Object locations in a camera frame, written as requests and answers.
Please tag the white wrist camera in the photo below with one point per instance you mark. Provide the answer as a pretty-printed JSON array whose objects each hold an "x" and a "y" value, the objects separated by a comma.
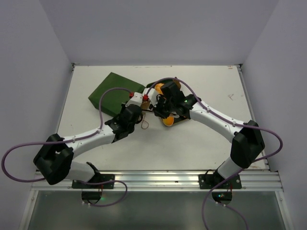
[
  {"x": 150, "y": 95},
  {"x": 136, "y": 98}
]

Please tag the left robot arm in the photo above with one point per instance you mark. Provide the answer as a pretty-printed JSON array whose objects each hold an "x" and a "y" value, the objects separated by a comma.
[{"x": 55, "y": 160}]

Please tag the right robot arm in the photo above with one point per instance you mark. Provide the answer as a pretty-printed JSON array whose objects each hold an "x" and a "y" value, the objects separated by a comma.
[{"x": 245, "y": 138}]

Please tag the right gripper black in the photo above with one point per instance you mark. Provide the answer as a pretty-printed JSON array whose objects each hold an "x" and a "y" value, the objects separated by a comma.
[{"x": 159, "y": 108}]

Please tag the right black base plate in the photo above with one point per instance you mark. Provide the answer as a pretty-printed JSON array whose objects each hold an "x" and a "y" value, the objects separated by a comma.
[{"x": 210, "y": 178}]

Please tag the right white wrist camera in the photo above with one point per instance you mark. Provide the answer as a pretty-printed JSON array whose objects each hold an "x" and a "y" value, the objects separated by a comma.
[{"x": 150, "y": 95}]

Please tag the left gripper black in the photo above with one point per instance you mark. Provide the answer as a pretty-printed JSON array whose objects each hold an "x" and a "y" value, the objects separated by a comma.
[{"x": 123, "y": 108}]

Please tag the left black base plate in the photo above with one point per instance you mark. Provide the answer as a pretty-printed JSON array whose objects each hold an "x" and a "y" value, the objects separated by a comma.
[{"x": 105, "y": 182}]

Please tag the dark green tray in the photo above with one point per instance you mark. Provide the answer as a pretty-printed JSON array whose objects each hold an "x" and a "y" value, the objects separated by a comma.
[{"x": 178, "y": 121}]

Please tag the round yellow fake bun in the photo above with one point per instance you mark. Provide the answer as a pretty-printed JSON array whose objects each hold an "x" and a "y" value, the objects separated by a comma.
[{"x": 158, "y": 87}]

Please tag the green brown paper bag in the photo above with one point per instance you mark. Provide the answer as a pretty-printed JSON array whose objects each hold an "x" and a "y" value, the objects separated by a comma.
[{"x": 109, "y": 95}]

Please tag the orange sugared fake bun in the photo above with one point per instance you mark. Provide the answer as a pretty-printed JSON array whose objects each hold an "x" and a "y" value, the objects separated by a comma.
[{"x": 168, "y": 121}]

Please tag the aluminium rail frame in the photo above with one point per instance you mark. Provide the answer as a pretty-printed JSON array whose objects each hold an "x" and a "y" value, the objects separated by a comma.
[{"x": 158, "y": 166}]

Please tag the brown fake croissant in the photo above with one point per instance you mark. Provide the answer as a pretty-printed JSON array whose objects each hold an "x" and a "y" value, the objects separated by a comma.
[{"x": 177, "y": 82}]

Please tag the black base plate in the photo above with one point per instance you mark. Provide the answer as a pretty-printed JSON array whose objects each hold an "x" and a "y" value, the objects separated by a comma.
[
  {"x": 210, "y": 178},
  {"x": 105, "y": 182}
]

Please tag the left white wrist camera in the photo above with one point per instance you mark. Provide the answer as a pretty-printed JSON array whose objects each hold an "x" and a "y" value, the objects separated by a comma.
[{"x": 136, "y": 98}]

